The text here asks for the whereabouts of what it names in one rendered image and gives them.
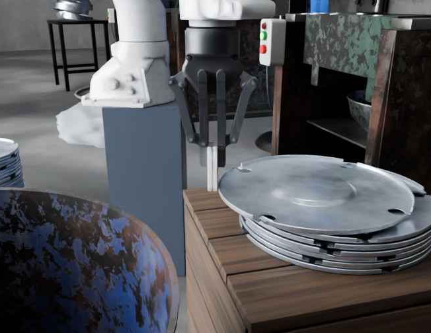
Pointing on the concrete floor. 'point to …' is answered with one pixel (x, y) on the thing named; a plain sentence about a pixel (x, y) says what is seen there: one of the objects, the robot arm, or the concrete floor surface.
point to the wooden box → (291, 285)
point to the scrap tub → (77, 267)
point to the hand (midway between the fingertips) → (213, 166)
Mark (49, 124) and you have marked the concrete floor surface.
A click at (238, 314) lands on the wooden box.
